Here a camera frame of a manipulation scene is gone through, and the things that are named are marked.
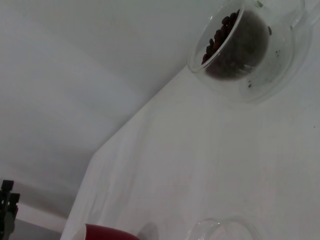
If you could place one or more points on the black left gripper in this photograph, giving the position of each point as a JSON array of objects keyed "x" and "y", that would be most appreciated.
[{"x": 6, "y": 222}]

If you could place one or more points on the glass cup of coffee beans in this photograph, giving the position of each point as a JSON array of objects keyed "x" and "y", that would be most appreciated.
[{"x": 220, "y": 35}]

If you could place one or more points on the red ceramic mug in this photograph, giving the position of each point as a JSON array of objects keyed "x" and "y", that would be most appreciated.
[{"x": 107, "y": 233}]

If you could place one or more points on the round clear glass dish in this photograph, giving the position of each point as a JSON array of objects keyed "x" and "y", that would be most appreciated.
[{"x": 212, "y": 225}]

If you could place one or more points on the double-wall glass cup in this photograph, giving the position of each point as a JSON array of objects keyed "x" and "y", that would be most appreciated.
[{"x": 275, "y": 82}]

